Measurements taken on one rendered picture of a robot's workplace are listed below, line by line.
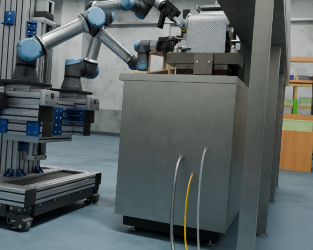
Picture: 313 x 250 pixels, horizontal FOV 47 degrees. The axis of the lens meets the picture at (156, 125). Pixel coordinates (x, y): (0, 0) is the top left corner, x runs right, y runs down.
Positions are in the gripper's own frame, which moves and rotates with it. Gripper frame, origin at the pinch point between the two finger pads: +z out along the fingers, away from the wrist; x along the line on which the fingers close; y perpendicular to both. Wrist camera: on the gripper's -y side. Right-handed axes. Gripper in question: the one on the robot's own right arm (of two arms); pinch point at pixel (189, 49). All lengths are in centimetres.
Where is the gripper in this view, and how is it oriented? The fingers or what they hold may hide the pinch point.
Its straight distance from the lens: 221.9
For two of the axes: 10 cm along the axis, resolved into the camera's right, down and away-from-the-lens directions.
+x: 3.5, 0.1, 9.4
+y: 0.7, -10.0, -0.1
